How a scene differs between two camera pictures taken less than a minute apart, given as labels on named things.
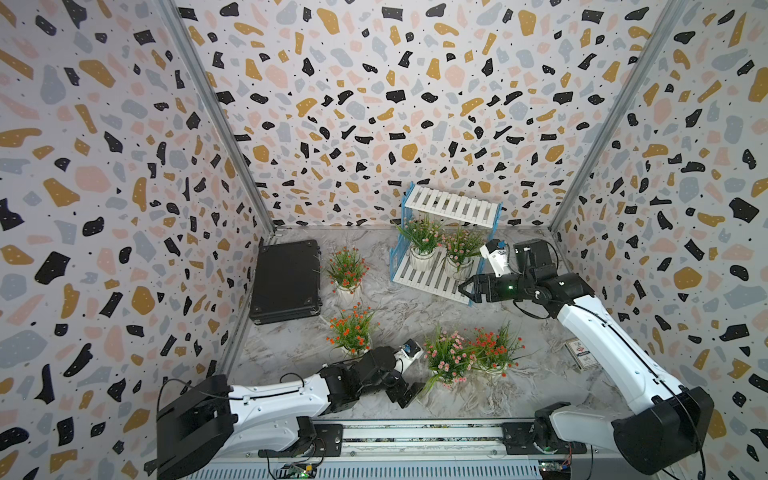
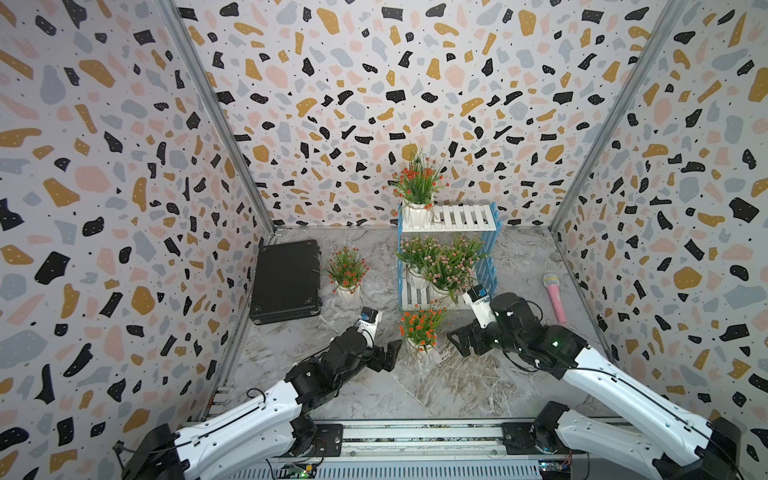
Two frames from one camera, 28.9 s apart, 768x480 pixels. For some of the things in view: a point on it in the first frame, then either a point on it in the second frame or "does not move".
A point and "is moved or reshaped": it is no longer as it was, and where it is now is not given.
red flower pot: x=347 y=269 does not move
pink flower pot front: x=449 y=358 → x=453 y=273
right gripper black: x=489 y=279 → x=470 y=330
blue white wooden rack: x=441 y=234 is moved or reshaped
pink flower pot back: x=423 y=236 → x=412 y=254
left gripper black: x=399 y=396 → x=381 y=363
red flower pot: x=495 y=350 is moved or reshaped
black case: x=285 y=281 does not move
